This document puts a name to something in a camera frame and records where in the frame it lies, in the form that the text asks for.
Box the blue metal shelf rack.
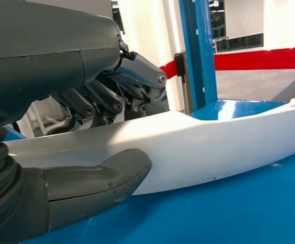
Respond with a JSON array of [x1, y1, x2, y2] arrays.
[[2, 0, 295, 244]]

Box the red barrier belt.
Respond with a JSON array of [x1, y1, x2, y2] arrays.
[[160, 46, 295, 80]]

